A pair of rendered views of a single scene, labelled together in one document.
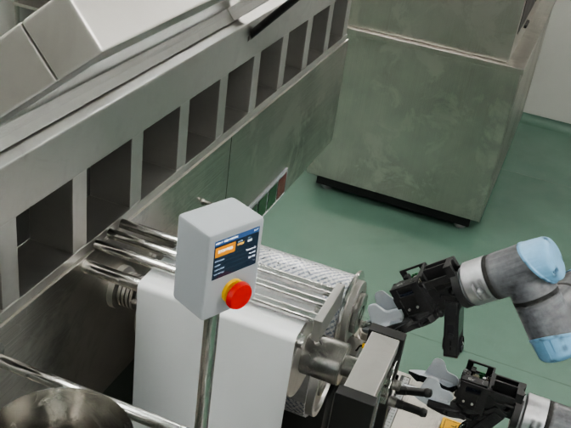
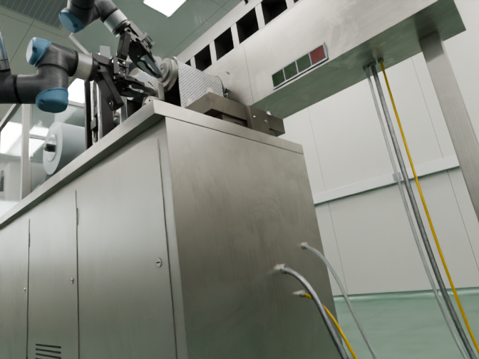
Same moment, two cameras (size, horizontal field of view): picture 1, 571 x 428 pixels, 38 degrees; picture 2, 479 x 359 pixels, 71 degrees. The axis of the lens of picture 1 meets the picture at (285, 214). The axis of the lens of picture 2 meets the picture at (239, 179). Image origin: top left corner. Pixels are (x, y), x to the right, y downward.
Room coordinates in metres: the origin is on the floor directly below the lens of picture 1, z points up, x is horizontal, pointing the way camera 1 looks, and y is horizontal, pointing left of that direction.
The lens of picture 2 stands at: (1.86, -1.10, 0.48)
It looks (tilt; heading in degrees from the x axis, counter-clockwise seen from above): 15 degrees up; 113
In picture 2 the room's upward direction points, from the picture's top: 8 degrees counter-clockwise
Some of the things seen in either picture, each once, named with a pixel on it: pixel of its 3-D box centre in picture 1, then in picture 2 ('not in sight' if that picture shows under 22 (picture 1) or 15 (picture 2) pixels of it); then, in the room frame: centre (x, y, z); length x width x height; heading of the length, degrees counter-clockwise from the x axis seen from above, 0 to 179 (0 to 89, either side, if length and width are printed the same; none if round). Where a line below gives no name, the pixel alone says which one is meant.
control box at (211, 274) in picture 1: (223, 261); (103, 58); (0.69, 0.05, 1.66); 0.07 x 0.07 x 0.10; 47
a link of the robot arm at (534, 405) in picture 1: (531, 416); (80, 67); (1.15, -0.49, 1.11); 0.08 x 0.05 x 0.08; 162
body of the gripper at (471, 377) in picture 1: (488, 397); (107, 73); (1.18, -0.42, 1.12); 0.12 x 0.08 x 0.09; 72
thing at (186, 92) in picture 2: not in sight; (204, 112); (1.30, -0.04, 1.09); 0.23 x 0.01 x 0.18; 72
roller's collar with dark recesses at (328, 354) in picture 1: (325, 357); not in sight; (0.96, -0.09, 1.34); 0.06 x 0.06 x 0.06; 72
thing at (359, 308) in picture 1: (356, 312); (164, 73); (1.20, -0.15, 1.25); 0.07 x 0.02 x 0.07; 162
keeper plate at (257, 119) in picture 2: not in sight; (259, 123); (1.52, -0.06, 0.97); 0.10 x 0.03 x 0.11; 72
